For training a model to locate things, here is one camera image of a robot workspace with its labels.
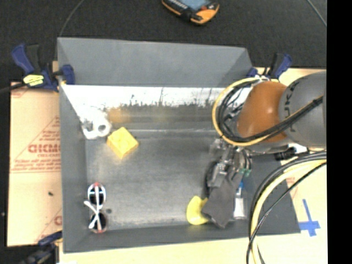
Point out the grey metal bin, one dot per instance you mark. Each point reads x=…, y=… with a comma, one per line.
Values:
x=165, y=175

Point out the yellow curved plastic piece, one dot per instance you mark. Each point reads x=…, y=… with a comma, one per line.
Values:
x=194, y=210

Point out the yellow toy building block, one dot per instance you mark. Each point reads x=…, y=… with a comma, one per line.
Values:
x=122, y=142

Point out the white plastic holed piece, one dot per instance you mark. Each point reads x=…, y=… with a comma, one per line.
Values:
x=92, y=124

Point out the white framed sunglasses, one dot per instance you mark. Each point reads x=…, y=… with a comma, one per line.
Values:
x=96, y=195

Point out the small clear bottle blue cap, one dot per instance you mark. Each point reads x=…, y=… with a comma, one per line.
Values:
x=239, y=206

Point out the black cylinder on white bracket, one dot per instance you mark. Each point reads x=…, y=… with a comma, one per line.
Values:
x=286, y=154

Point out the brown cardboard board red print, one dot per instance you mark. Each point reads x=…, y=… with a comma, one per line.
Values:
x=30, y=175

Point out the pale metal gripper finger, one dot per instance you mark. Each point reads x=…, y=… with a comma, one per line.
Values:
x=218, y=176

